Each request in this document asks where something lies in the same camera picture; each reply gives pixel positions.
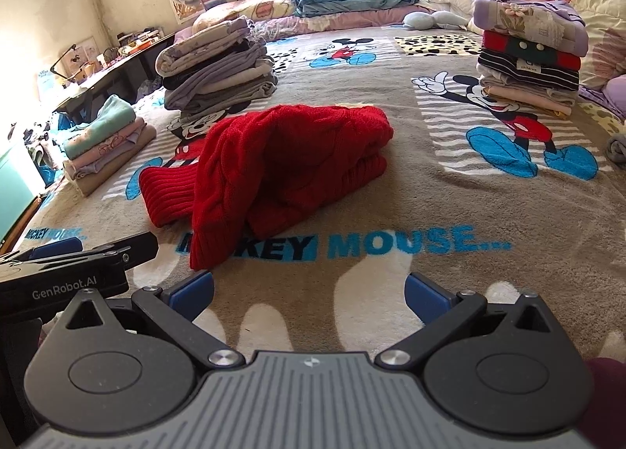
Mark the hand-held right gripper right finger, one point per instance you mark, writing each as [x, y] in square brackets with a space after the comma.
[424, 300]

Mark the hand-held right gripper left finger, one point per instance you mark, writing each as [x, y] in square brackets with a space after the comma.
[195, 291]

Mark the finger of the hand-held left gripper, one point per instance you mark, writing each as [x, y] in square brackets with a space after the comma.
[56, 248]
[132, 248]

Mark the red knit sweater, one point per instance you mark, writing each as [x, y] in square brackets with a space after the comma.
[293, 160]

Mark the stack of pastel folded clothes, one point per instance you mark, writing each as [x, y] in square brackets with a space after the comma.
[102, 136]

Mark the stack of grey folded clothes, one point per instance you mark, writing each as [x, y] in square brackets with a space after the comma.
[215, 77]

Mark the beige folded clothes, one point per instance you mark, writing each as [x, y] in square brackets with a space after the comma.
[518, 94]

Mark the teal cabinet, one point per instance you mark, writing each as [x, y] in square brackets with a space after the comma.
[19, 195]

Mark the cartoon mouse printed blanket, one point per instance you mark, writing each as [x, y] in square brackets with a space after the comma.
[391, 214]

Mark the blue cloth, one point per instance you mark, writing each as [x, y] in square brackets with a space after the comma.
[61, 124]

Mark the black desk lamp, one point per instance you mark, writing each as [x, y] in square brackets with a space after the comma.
[61, 65]

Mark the black desk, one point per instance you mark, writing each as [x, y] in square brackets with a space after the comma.
[132, 63]

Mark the small framed picture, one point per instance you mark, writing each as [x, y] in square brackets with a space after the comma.
[85, 50]

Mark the person's maroon garment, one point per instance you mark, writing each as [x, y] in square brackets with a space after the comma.
[606, 400]

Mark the grey folded garment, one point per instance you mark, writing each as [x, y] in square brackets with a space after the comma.
[617, 148]

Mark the black striped folded garment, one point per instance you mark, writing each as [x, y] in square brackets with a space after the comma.
[528, 75]

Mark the red green buttoned garment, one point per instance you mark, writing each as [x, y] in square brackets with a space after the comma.
[499, 45]

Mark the yellow cartoon pillow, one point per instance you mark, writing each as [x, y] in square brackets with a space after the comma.
[264, 6]

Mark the lilac pillow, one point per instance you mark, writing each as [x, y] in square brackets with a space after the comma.
[611, 92]

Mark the light blue plush toy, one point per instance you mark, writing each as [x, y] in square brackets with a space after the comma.
[420, 19]

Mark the lilac floral quilt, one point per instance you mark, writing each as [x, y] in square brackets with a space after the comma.
[303, 23]

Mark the purple printed folded garment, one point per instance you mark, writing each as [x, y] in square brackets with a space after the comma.
[528, 23]

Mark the cream quilt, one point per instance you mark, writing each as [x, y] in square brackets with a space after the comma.
[601, 28]

